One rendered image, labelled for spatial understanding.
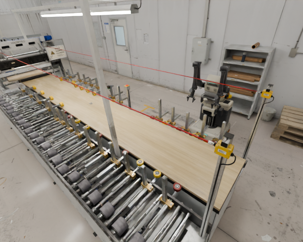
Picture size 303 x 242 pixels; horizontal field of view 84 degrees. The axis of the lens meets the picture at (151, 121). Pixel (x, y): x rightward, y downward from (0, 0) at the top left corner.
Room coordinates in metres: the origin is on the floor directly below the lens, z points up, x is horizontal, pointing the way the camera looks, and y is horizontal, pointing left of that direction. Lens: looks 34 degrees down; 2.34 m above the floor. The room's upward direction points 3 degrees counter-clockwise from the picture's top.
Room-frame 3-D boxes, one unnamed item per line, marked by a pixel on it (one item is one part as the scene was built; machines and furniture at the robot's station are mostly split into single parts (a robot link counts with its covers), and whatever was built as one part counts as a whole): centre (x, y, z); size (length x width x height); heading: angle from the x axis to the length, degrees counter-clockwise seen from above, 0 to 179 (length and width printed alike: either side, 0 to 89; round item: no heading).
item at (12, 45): (4.73, 3.26, 0.95); 1.65 x 0.70 x 1.90; 137
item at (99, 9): (2.92, 0.99, 2.34); 2.40 x 0.12 x 0.08; 47
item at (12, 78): (4.54, 3.05, 1.05); 1.43 x 0.12 x 0.12; 137
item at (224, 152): (0.62, -0.35, 1.25); 0.15 x 0.08 x 1.10; 47
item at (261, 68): (3.74, -2.15, 0.78); 0.90 x 0.45 x 1.55; 47
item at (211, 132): (2.80, -1.22, 0.16); 0.67 x 0.64 x 0.25; 137
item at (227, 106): (2.87, -1.28, 0.59); 0.55 x 0.34 x 0.83; 47
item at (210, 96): (2.59, -1.02, 0.99); 0.28 x 0.16 x 0.22; 47
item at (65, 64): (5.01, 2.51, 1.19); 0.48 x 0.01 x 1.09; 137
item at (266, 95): (1.41, -1.08, 1.20); 0.15 x 0.12 x 1.00; 47
